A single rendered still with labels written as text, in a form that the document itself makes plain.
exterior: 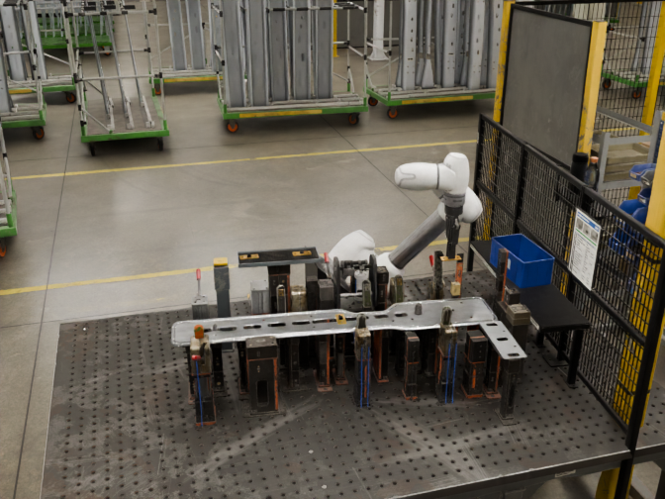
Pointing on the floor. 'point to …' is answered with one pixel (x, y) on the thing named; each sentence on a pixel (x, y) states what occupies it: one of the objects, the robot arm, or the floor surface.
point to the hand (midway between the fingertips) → (450, 249)
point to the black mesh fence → (573, 277)
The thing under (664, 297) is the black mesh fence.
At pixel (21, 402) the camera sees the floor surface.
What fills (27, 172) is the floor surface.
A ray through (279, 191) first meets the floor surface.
